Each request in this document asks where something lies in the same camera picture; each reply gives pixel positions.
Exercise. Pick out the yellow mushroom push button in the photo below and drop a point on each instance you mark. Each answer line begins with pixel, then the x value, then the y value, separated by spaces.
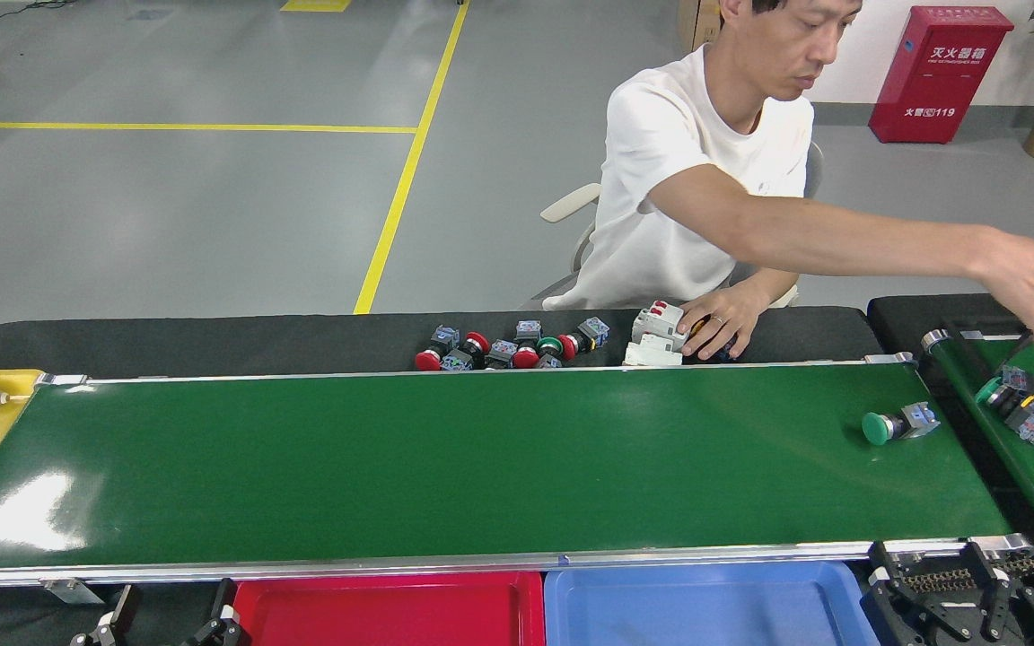
pixel 695 323

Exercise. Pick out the person's left hand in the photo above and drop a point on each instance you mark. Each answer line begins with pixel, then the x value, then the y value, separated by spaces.
pixel 728 318

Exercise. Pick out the red plastic bin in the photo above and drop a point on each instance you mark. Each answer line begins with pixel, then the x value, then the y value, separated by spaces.
pixel 391 615

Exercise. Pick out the person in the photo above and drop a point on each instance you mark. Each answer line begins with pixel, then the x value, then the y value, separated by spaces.
pixel 687 135

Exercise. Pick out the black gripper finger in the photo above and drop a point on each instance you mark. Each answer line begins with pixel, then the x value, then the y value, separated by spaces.
pixel 122 601
pixel 880 606
pixel 1002 610
pixel 221 592

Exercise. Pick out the long green conveyor belt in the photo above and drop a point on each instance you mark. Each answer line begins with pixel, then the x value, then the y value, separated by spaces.
pixel 481 458

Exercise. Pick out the brown cardboard box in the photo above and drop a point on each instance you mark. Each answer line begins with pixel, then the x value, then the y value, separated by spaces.
pixel 698 22

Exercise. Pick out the red fire extinguisher box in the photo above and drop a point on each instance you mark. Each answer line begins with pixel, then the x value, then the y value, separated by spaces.
pixel 934 81

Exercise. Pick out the blue plastic bin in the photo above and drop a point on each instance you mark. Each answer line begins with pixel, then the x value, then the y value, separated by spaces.
pixel 705 610

